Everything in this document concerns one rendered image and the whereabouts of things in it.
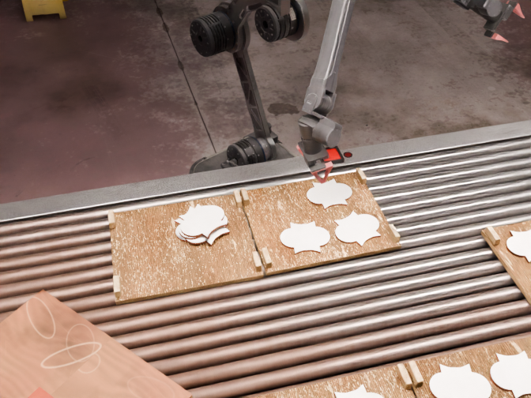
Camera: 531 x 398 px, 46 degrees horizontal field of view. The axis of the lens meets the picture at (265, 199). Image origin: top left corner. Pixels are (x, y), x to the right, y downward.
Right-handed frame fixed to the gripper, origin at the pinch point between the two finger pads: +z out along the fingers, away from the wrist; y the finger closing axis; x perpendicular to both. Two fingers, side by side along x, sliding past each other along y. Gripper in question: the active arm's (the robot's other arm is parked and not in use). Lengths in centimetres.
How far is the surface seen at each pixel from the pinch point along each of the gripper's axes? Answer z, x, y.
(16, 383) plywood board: -13, 87, -48
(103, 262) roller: 1, 69, -5
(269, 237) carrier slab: 8.5, 20.5, -11.2
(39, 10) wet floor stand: 59, 110, 349
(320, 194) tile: 10.9, 0.1, 1.4
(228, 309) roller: 9, 38, -31
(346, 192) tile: 12.5, -8.1, 0.1
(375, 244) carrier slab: 14.6, -8.0, -22.6
